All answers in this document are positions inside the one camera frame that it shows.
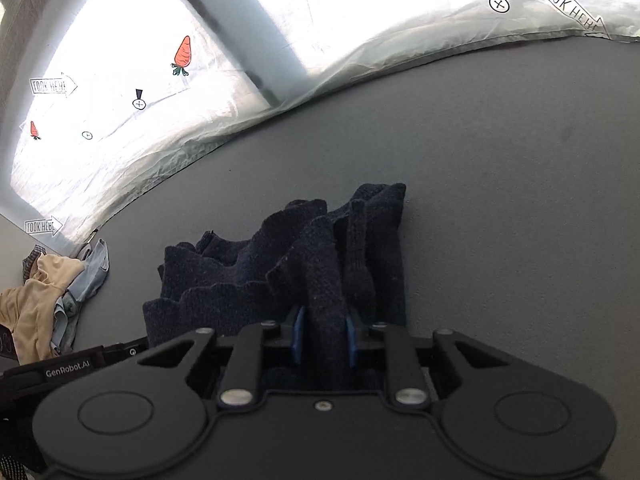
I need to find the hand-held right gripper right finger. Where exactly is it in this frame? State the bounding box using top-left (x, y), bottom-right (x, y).
top-left (345, 307), bottom-right (502, 407)

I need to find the white printed sheet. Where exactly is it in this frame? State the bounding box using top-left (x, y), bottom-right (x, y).
top-left (0, 0), bottom-right (640, 261)

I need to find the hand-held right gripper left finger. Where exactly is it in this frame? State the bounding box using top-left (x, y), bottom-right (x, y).
top-left (135, 305), bottom-right (307, 408)

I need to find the light blue garment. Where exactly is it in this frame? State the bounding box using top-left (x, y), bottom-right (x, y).
top-left (50, 239), bottom-right (111, 356)

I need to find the tan garment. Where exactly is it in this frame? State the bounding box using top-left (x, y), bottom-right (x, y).
top-left (0, 254), bottom-right (87, 366)

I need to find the navy knit sweater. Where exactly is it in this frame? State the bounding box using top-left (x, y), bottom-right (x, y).
top-left (142, 182), bottom-right (408, 393)

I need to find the grey striped garment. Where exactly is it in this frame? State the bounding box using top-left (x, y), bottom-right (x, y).
top-left (21, 246), bottom-right (49, 283)

